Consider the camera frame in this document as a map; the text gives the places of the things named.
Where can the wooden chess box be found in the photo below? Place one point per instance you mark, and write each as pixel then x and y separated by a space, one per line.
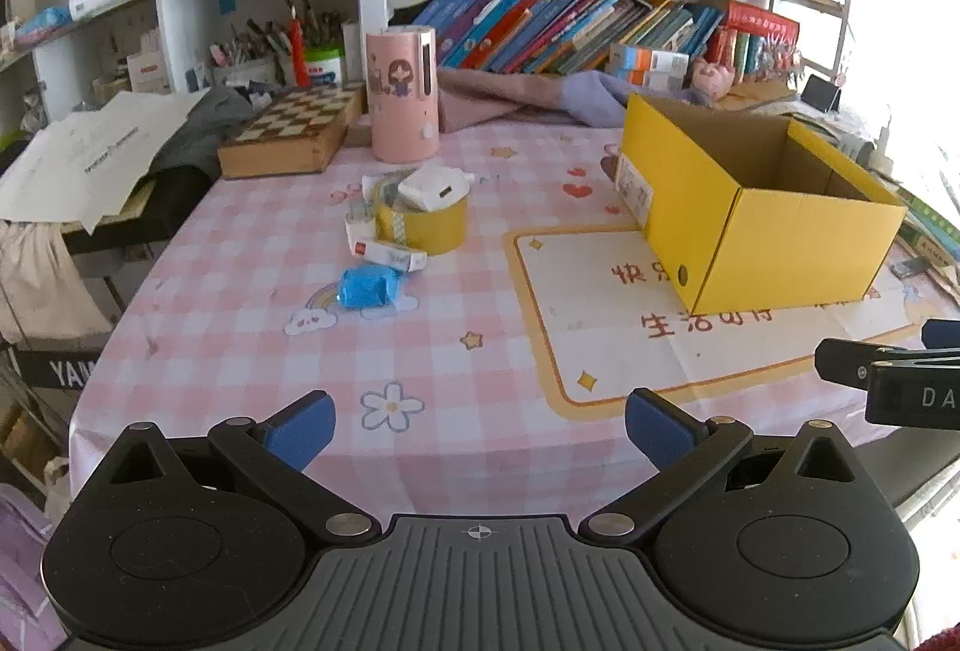
pixel 300 118

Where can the row of leaning books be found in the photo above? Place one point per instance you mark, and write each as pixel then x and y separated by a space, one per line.
pixel 525 21

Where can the stack of small orange-white boxes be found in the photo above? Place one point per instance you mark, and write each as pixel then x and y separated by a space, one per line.
pixel 649 67

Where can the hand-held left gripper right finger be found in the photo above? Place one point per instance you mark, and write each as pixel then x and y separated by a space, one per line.
pixel 660 430

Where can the red book box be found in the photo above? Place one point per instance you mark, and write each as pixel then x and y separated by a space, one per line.
pixel 761 19

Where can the white staple box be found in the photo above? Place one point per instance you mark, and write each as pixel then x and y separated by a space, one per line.
pixel 386 255

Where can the beige cloth bag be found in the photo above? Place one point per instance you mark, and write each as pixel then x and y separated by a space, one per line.
pixel 45 283

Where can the small blue eraser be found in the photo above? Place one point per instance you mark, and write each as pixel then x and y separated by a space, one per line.
pixel 364 287

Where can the pink cloth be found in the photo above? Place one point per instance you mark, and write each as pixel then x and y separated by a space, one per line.
pixel 487 96

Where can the grey cloth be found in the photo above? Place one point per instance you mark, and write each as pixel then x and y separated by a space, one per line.
pixel 206 126

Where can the yellow tape roll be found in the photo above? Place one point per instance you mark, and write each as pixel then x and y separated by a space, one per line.
pixel 420 232

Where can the stack of white papers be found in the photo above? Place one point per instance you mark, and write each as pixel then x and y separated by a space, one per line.
pixel 82 156

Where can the green-edged book stack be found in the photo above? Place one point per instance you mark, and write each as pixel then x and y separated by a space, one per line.
pixel 934 231

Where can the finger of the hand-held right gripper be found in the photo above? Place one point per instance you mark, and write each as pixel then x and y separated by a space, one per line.
pixel 943 334
pixel 847 360

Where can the pink cylindrical container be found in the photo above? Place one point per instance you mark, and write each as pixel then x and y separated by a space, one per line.
pixel 397 118

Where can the pink pig figurine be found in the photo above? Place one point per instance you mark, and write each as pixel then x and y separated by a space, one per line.
pixel 711 79

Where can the yellow cardboard box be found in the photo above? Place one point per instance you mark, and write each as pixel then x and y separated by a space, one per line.
pixel 787 246

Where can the pink checkered tablecloth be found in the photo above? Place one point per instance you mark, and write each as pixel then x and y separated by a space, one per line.
pixel 225 291

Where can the white charger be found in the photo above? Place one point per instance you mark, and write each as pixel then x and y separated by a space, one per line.
pixel 431 186

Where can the purple cloth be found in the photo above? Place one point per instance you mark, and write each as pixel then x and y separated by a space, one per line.
pixel 600 96

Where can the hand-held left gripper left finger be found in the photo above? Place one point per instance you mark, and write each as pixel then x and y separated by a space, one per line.
pixel 300 430

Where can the white jar green lid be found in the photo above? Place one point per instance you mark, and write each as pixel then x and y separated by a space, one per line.
pixel 322 67

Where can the pen cup with pens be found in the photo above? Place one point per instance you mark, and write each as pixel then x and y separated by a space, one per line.
pixel 247 70

